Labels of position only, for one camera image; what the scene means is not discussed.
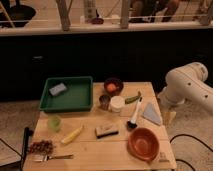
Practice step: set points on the wooden board eraser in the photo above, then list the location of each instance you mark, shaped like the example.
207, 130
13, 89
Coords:
106, 130

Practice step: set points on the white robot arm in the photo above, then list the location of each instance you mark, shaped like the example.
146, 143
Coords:
187, 83

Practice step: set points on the metal cup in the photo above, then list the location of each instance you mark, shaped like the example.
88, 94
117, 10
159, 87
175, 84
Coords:
104, 102

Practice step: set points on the green plastic cup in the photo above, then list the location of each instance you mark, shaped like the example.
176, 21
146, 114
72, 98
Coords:
54, 123

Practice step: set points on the orange fruit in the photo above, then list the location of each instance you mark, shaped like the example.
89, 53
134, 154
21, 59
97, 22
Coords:
111, 87

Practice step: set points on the dark bowl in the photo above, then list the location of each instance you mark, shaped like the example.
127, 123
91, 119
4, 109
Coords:
117, 82

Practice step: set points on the white round container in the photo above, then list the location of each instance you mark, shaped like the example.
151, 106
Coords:
117, 103

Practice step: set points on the green plastic tray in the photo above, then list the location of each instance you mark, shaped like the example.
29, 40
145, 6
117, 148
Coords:
77, 97

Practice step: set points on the grey triangular cloth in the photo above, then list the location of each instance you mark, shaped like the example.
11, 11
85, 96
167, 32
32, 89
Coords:
151, 115

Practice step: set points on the grey sponge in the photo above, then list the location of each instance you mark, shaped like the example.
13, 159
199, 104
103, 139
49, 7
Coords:
57, 89

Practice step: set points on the yellow banana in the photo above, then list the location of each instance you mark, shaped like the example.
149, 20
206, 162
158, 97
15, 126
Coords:
71, 136

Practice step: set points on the orange plastic bowl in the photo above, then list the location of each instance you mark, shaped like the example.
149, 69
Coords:
143, 144

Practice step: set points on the bunch of brown grapes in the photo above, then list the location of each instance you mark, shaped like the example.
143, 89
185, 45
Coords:
41, 147

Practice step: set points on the silver fork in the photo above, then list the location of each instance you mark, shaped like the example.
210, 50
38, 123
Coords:
43, 158

